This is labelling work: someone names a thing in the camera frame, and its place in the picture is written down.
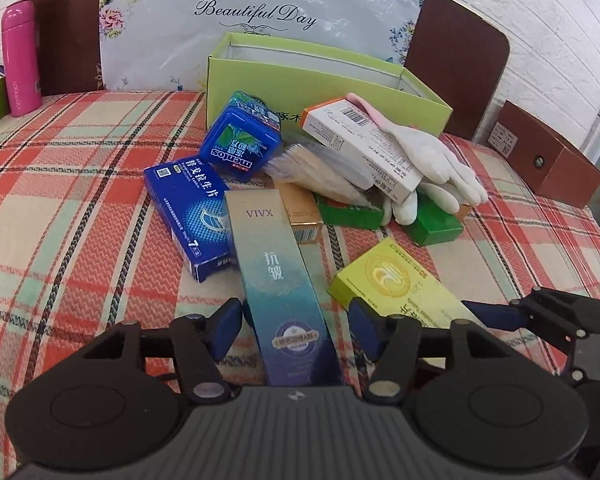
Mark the blue medicine box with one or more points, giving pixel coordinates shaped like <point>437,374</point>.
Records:
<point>189,196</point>

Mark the blue mentos gum box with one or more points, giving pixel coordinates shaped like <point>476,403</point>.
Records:
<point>243,138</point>

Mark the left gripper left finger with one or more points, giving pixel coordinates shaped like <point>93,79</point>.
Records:
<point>199,343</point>

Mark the plaid bed sheet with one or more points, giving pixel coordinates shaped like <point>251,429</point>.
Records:
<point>82,247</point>

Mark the long gold box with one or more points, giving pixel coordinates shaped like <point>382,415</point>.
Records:
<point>302,211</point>

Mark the pink thermos bottle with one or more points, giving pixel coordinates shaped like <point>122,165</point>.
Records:
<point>19,57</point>

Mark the white orange medicine box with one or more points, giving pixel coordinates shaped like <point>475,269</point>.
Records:
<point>349,131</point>

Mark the floral Beautiful Day pillow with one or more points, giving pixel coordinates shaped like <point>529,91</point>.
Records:
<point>165,44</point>

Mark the white glove pink cuff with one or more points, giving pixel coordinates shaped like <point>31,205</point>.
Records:
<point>447,181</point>

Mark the long VIVX blue box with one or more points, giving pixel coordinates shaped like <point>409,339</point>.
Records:
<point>282,306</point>

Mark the green strawberry box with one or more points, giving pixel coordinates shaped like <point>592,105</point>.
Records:
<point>339,214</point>

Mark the clear bag of sticks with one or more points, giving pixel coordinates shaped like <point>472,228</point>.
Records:
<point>299,165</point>

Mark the green small box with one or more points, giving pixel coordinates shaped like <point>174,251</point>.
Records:
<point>432,225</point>

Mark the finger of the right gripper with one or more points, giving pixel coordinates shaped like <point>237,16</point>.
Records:
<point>497,316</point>

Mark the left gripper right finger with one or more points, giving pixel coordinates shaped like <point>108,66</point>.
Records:
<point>391,343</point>

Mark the brown cardboard box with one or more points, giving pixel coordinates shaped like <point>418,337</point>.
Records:
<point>549,164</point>

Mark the brown wooden headboard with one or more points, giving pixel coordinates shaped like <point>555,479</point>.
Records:
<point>454,52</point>

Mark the yellow medicine box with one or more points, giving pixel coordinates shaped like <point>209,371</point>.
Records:
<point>391,281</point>

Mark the light green storage box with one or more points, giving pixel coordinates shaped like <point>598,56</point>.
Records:
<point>289,76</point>

